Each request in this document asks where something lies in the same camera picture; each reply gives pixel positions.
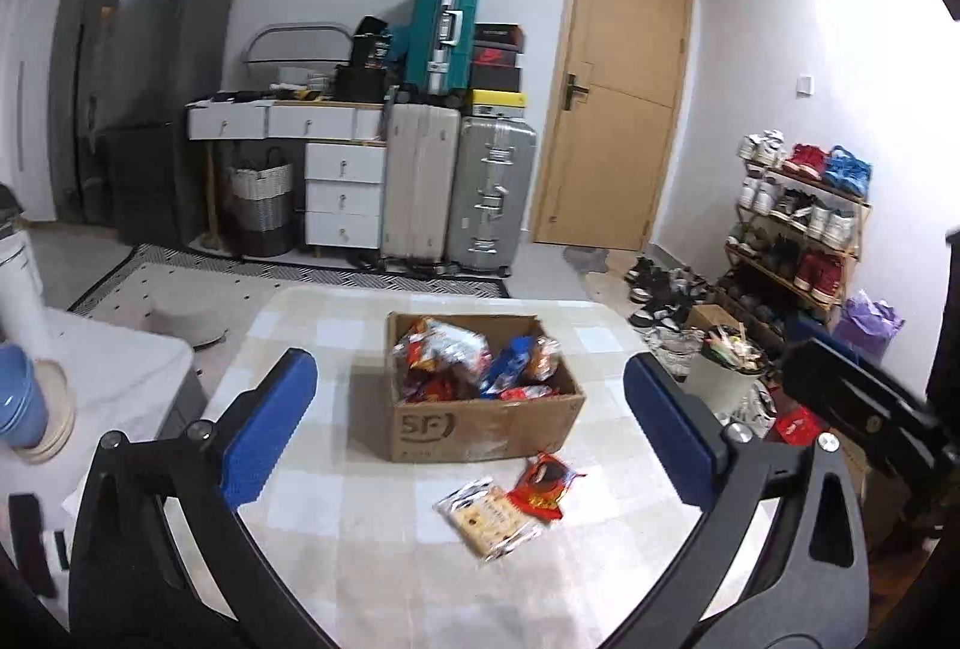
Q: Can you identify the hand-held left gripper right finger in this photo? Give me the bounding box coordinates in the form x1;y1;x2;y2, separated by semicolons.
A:
622;351;871;649

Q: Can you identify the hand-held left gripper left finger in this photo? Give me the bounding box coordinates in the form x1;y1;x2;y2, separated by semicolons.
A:
67;347;338;649

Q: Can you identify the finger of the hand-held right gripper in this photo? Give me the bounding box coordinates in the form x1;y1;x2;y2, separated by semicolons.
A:
780;334;946;477

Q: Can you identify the red black snack packet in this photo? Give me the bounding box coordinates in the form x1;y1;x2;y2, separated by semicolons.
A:
506;452;586;521

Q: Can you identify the cardboard box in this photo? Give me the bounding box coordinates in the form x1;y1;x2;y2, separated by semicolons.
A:
385;310;587;464

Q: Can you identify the heap of mixed snacks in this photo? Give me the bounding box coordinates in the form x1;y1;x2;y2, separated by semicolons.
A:
391;317;565;404

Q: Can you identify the clear biscuit packet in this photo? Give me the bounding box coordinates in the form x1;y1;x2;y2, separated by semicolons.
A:
433;476;552;564

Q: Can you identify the white trash bin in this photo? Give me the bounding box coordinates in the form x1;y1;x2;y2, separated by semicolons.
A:
686;326;770;417

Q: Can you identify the purple plastic bag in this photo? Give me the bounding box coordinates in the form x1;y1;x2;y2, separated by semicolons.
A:
832;289;905;365

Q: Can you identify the round white stool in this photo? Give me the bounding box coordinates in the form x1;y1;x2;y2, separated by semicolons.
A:
146;300;230;350

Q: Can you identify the pile of loose shoes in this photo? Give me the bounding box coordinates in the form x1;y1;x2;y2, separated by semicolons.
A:
626;255;721;331

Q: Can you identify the grey floor rag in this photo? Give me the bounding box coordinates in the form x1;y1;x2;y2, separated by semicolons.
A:
562;244;612;275

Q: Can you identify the patterned rug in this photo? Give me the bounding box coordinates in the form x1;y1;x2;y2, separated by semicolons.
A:
67;242;511;350

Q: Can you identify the woven laundry basket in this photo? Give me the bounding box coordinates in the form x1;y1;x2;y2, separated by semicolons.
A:
226;146;295;259

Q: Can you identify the shoe rack with shoes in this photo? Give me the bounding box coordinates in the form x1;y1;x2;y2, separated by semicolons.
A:
724;128;875;335

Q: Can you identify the blue bowl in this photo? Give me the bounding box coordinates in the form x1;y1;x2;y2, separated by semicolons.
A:
0;345;50;451

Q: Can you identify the white drawer desk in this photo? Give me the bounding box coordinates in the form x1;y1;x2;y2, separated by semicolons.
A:
186;98;389;253

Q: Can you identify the black rectangular device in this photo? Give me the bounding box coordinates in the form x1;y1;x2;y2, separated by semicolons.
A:
7;493;57;597

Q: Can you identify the beige suitcase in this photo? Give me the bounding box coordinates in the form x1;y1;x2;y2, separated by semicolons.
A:
381;86;464;264

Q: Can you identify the silver suitcase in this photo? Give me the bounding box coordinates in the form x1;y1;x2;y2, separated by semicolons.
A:
446;115;539;279

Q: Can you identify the wooden door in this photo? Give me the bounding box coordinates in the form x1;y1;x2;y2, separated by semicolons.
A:
529;0;695;253

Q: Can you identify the grey refrigerator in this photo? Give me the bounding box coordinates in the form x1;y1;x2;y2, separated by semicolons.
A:
97;0;232;247

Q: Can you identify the black storage box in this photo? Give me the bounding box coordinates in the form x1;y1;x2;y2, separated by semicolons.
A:
334;64;387;103

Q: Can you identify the yellow shoe box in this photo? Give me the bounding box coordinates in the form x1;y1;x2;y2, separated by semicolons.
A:
465;90;526;119

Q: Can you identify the dark grey door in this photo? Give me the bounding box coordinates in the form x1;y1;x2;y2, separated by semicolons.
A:
49;0;147;226

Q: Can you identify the plain black shoe box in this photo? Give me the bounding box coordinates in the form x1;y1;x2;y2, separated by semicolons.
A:
469;65;522;94

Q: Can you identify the black bag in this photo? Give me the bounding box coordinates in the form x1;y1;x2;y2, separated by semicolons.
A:
351;15;395;69

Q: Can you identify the black red shoe box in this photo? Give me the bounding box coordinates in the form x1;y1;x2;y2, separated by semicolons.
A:
471;43;524;69

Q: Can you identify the teal suitcase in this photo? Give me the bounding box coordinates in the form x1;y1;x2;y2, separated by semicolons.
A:
401;0;481;95

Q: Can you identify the curved metal frame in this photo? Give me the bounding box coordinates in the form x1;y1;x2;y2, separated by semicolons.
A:
246;23;353;88

